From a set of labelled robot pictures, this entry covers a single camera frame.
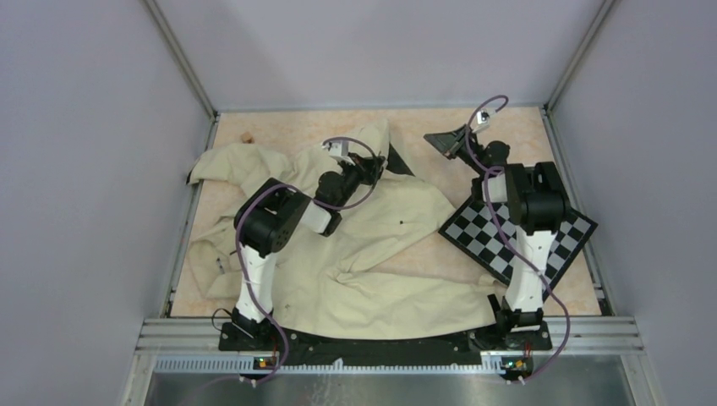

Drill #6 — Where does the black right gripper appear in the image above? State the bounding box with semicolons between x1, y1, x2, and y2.
423;125;485;176

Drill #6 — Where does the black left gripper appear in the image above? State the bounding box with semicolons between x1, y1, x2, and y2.
335;152;385;211

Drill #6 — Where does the beige zip jacket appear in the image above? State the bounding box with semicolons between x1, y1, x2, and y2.
177;117;497;339

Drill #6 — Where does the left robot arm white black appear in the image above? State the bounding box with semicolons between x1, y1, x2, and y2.
226;153;387;350

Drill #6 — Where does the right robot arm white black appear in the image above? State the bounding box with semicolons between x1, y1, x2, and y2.
424;124;570;348

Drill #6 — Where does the black white checkerboard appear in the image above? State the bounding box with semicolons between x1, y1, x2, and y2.
439;199;597;311

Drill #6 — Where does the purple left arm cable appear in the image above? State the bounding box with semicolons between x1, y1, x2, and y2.
233;136;382;387

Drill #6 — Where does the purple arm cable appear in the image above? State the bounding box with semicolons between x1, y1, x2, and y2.
464;95;572;386
233;136;382;387

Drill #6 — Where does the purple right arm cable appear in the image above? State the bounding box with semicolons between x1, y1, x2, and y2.
464;95;572;386

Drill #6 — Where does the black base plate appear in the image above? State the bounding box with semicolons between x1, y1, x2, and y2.
218;322;553;367

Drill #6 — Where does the aluminium frame rail front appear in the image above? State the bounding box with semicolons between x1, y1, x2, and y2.
134;316;645;376

